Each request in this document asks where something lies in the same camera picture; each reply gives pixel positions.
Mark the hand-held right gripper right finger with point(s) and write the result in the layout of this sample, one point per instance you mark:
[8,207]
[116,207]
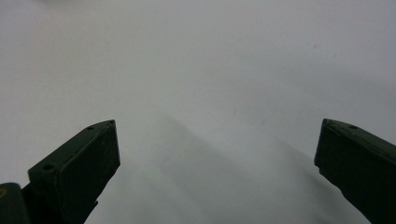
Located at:
[361,168]

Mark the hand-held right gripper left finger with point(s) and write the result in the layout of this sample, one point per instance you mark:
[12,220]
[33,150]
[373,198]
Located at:
[81,174]

